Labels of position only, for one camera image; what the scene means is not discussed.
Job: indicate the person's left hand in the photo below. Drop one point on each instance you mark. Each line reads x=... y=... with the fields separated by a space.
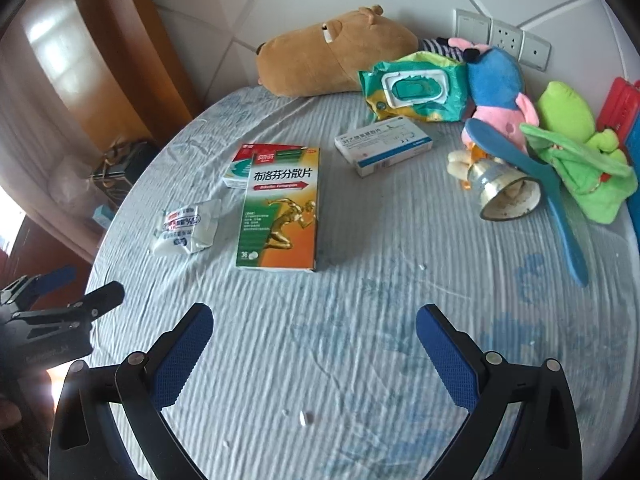
x=10 y=414

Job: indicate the white wall socket panel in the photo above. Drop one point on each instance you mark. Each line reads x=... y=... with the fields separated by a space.
x=529 y=49

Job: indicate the small white sachet pack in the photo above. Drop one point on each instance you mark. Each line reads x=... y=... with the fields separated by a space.
x=187 y=230

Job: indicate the small yellow orange plush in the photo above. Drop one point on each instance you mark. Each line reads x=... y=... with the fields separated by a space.
x=460 y=162

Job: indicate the blue plastic storage crate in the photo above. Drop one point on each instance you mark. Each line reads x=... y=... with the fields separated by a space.
x=632 y=145

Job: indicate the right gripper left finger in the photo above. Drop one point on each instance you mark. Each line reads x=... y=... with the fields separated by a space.
x=85 y=441

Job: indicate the blue pink pig plush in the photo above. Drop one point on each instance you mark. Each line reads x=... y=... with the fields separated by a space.
x=496 y=85

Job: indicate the brown capybara plush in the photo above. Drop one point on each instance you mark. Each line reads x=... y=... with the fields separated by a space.
x=327 y=57

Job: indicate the clear tape roll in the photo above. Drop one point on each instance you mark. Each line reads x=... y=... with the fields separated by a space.
x=504 y=192

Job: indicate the light blue tablecloth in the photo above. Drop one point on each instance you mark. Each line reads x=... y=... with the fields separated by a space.
x=320 y=375

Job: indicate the green frog plush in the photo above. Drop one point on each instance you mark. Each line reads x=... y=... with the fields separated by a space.
x=590 y=163

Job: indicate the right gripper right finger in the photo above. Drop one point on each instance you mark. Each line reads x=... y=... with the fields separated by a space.
x=544 y=442

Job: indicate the green orange medicine box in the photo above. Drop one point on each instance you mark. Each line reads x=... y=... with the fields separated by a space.
x=279 y=220

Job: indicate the white blue medicine box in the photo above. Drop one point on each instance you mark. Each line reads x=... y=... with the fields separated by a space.
x=382 y=144

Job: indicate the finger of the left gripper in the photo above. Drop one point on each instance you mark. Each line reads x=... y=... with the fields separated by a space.
x=98 y=302
x=28 y=289

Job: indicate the small teal box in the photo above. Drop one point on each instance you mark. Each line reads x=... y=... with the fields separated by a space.
x=103 y=215

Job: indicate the red green medicine box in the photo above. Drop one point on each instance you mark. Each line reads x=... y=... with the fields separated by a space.
x=238 y=170

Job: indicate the black gift box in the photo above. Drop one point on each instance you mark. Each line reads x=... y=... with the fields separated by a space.
x=120 y=168

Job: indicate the green wet wipes pack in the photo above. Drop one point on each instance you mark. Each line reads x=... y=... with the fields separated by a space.
x=423 y=86

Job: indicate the red handbag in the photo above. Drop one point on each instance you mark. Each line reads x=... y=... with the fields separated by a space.
x=620 y=111

